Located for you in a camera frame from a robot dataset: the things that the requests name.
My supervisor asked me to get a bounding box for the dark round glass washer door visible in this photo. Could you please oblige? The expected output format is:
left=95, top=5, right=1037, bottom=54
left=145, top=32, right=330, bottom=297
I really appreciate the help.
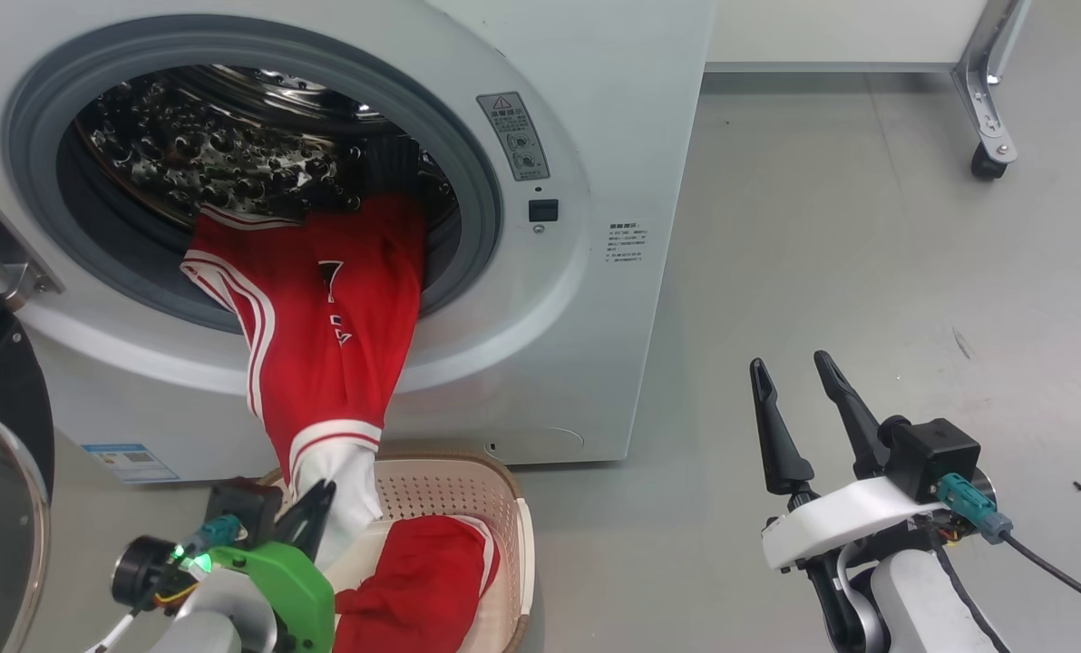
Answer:
left=0, top=254, right=56, bottom=653

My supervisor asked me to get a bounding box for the metal partition leg with caster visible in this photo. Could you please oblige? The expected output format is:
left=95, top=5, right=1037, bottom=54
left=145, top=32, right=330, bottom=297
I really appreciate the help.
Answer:
left=951, top=0, right=1036, bottom=180

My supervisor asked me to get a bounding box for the silver metal door hinge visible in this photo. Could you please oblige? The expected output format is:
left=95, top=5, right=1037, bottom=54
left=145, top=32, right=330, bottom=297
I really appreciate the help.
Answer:
left=0, top=172, right=63, bottom=309

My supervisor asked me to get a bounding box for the blue energy label sticker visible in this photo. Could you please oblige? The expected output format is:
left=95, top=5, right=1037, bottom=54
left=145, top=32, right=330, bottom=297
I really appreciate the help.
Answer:
left=83, top=443, right=180, bottom=483

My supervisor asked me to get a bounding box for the red and white garment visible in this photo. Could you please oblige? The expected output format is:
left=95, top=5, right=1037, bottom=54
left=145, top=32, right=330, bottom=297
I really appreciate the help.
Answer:
left=180, top=195, right=501, bottom=653

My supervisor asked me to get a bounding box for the white partition panel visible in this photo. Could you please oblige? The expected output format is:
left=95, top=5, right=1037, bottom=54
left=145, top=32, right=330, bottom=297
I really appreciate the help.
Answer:
left=704, top=0, right=995, bottom=73

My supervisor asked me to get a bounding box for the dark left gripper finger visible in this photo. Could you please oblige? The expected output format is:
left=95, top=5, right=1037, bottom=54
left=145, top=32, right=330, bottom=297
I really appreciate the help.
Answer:
left=276, top=479, right=337, bottom=563

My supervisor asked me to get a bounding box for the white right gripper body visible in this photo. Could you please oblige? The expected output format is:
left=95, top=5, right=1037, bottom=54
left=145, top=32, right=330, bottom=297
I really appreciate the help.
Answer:
left=762, top=479, right=945, bottom=653

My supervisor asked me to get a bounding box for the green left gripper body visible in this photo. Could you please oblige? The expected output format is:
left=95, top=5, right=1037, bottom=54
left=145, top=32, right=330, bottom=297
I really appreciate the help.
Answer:
left=209, top=541, right=336, bottom=653

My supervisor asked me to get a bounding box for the stainless steel washing machine drum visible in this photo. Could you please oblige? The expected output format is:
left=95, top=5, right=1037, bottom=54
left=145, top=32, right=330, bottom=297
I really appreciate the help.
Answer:
left=73, top=63, right=460, bottom=237

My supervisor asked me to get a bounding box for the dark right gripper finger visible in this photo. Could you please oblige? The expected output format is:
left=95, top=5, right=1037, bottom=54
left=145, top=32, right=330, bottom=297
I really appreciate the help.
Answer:
left=815, top=351, right=891, bottom=480
left=752, top=358, right=815, bottom=498

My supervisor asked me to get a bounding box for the grey warning sticker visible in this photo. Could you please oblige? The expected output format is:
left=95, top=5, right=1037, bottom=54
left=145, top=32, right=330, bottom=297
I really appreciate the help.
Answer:
left=477, top=92, right=550, bottom=182

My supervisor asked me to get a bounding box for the printed text notice sticker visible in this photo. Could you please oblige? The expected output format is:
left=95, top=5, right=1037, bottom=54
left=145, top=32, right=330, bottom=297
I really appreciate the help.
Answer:
left=607, top=220, right=648, bottom=267

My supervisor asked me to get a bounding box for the cream perforated laundry basket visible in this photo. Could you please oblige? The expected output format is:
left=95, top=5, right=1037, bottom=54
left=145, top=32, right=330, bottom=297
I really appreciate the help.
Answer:
left=259, top=452, right=537, bottom=653

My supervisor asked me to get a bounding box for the white front-load washing machine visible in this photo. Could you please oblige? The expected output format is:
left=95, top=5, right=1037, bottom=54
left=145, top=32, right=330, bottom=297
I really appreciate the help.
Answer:
left=0, top=0, right=718, bottom=482

